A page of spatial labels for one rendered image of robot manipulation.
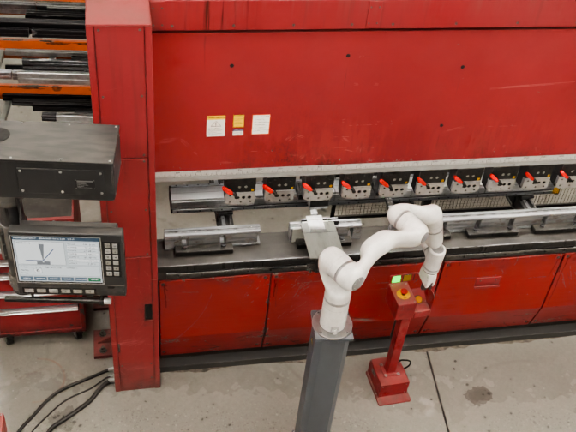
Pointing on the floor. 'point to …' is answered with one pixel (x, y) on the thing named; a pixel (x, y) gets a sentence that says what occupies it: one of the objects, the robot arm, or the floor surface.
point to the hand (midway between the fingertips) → (424, 286)
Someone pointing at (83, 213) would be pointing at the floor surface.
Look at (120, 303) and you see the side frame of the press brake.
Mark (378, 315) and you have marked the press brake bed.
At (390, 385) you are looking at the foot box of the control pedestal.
